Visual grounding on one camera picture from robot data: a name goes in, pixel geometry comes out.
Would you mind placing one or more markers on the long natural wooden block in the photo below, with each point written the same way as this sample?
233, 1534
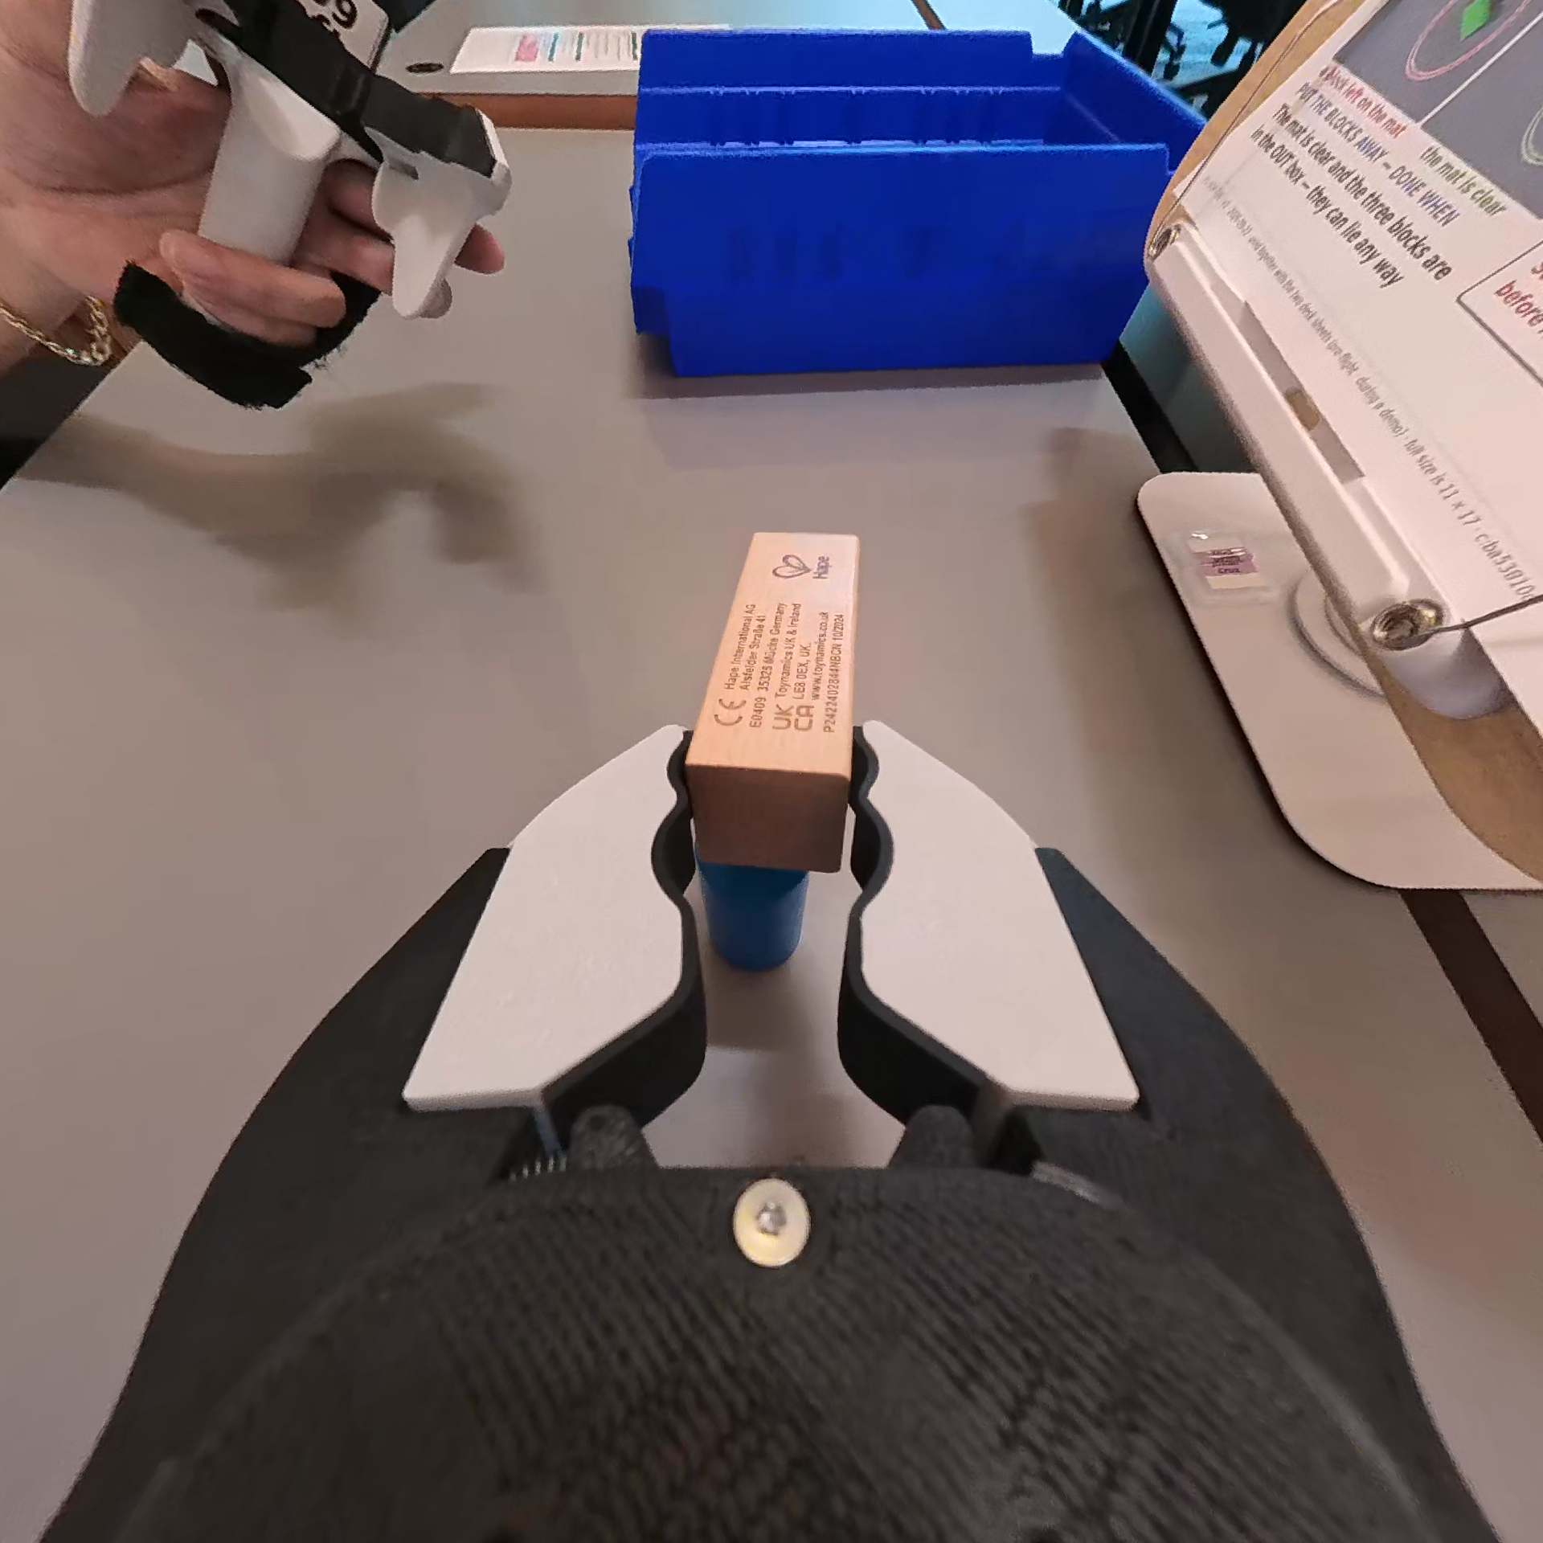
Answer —
771, 711

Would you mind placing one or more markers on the blue wooden cylinder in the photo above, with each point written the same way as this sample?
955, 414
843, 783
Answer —
747, 917

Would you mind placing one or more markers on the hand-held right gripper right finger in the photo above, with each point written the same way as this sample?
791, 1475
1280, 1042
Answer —
982, 952

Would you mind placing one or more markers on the white printed paper sheet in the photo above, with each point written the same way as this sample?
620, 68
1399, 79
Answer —
578, 57

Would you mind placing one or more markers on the black office chair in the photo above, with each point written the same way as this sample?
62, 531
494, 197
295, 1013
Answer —
1241, 30

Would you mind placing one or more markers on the large blue plastic bin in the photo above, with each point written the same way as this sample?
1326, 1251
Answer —
890, 265

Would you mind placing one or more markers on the instruction sign board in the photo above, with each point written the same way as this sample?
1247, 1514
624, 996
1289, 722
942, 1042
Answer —
1361, 157

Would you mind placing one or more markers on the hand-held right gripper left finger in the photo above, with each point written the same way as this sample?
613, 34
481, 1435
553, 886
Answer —
560, 952

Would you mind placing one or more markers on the small clear sticker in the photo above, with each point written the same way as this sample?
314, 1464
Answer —
1228, 561

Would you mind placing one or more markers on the white sign stand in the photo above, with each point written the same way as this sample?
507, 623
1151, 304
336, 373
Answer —
1265, 748

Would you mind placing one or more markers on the person's left hand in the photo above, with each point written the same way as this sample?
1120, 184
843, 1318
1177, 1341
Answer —
108, 180

